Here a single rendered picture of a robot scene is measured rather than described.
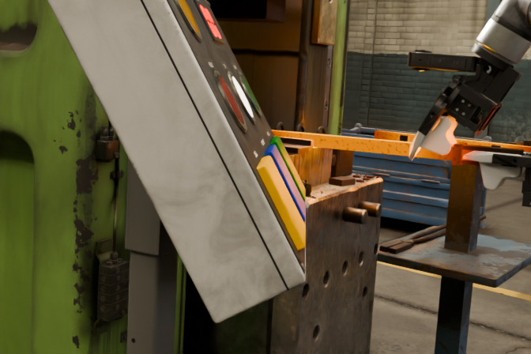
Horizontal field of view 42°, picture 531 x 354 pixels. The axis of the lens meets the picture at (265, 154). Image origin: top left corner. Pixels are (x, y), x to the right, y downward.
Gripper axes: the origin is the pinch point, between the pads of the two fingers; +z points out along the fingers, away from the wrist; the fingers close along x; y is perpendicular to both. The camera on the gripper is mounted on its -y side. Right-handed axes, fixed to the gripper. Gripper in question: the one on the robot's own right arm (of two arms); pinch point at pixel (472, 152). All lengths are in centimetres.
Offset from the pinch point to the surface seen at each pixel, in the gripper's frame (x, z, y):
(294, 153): -8.3, 28.1, 2.2
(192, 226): -71, 6, 1
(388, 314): 197, 72, 101
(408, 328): 185, 58, 101
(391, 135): 41.0, 26.9, 1.8
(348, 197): 1.8, 21.8, 10.4
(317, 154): 0.4, 27.7, 3.0
